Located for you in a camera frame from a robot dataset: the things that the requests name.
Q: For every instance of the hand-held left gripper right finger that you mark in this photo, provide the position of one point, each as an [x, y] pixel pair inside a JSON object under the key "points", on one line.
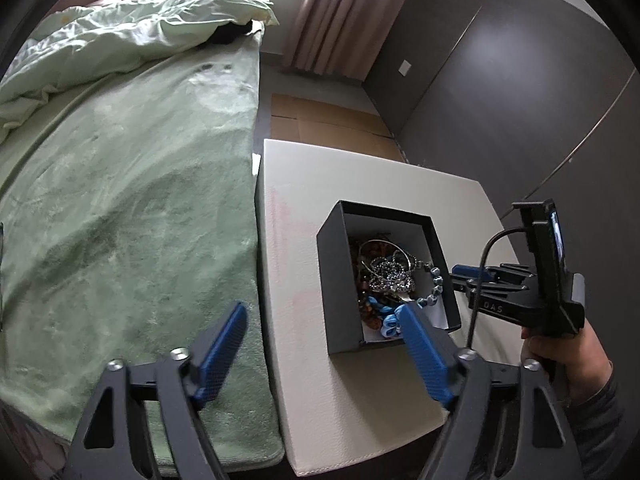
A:
{"points": [[425, 355]]}

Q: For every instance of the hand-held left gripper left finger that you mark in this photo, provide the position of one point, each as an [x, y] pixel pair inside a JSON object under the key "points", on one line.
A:
{"points": [[220, 350]]}

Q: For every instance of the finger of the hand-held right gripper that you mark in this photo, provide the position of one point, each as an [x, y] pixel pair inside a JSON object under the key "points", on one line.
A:
{"points": [[495, 274]]}

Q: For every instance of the black jewelry box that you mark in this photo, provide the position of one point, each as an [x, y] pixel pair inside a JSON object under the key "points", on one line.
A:
{"points": [[340, 290]]}

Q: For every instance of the thin metal bangle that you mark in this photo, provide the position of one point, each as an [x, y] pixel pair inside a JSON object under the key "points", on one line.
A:
{"points": [[385, 245]]}

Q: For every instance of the person's right forearm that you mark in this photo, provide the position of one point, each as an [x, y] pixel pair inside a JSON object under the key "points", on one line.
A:
{"points": [[597, 410]]}

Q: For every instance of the person's right hand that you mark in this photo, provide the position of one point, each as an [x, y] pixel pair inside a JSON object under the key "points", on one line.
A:
{"points": [[575, 360]]}

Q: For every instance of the green fleece blanket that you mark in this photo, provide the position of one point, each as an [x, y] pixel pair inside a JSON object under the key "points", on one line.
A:
{"points": [[130, 220]]}

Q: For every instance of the cardboard floor sheets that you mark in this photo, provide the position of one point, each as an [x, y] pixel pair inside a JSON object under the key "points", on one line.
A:
{"points": [[330, 120]]}

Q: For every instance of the light green quilt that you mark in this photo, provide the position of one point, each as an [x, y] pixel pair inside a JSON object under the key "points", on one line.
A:
{"points": [[100, 45]]}

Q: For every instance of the white wall switch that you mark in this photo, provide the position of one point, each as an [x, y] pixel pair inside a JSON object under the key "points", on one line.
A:
{"points": [[405, 66]]}

